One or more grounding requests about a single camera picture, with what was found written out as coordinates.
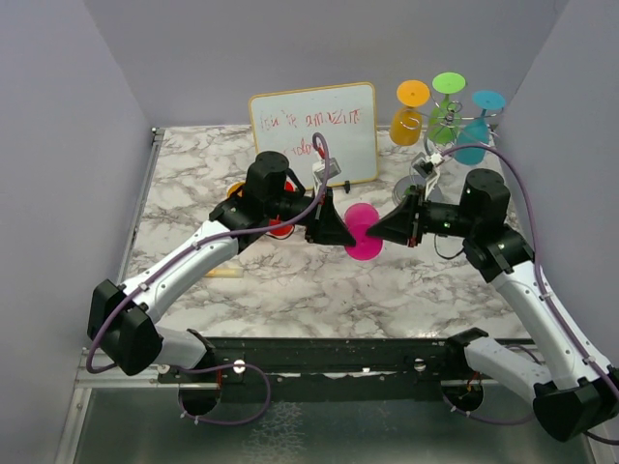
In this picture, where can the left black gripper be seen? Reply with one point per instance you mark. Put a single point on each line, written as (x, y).
(325, 225)

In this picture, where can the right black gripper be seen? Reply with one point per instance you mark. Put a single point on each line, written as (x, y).
(400, 225)

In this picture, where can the pink wine glass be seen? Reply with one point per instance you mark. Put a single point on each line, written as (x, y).
(358, 219)

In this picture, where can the red wine glass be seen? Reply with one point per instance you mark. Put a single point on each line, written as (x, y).
(282, 233)

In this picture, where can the yellow wine glass front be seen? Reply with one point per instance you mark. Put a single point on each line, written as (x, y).
(236, 189)

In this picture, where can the yellow wine glass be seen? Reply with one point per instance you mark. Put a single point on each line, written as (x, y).
(407, 123)
(236, 189)

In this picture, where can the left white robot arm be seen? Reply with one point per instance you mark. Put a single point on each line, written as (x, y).
(123, 319)

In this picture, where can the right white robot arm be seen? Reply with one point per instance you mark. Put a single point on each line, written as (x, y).
(576, 388)

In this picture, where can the chrome wine glass rack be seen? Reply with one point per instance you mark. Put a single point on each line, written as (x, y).
(412, 179)

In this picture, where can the yellow wine glass left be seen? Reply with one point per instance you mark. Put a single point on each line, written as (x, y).
(407, 123)

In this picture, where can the green wine glass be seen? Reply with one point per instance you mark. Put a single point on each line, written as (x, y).
(445, 118)

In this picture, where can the blue wine glass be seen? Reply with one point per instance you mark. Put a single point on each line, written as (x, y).
(476, 131)

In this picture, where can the yellow framed whiteboard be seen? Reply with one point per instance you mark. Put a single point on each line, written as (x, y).
(344, 114)

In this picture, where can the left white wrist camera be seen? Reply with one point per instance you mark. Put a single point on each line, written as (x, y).
(325, 170)

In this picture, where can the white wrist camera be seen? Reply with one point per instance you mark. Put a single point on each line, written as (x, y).
(428, 167)
(325, 170)

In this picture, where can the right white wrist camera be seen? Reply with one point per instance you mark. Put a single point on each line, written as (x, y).
(428, 167)

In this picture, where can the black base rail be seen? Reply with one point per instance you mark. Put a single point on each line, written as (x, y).
(326, 369)

